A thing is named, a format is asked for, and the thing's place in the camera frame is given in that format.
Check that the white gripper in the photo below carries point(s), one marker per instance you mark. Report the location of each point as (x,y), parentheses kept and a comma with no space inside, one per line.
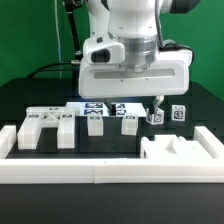
(114,66)

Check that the black camera stand pole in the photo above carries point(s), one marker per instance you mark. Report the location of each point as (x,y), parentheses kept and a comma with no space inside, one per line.
(70,6)

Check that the white chair back frame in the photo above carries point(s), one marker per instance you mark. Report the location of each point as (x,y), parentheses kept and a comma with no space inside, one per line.
(38,118)

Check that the white marker sheet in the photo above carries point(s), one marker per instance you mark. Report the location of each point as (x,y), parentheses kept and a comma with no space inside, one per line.
(119,109)

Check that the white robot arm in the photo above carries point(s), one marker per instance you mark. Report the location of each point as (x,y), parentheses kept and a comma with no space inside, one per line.
(135,18)

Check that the white tagged cube near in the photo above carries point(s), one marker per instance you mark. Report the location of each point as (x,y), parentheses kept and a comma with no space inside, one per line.
(154,118)

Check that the white tagged cube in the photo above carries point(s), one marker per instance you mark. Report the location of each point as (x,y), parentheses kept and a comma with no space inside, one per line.
(178,113)
(154,118)

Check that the white tagged cube far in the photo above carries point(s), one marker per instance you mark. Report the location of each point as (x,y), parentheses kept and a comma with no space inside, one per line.
(178,113)

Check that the white U-shaped fence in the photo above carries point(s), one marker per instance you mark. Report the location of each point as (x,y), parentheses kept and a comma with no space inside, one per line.
(118,170)

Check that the white chair seat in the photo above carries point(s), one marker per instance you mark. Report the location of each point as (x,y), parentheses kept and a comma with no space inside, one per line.
(172,147)

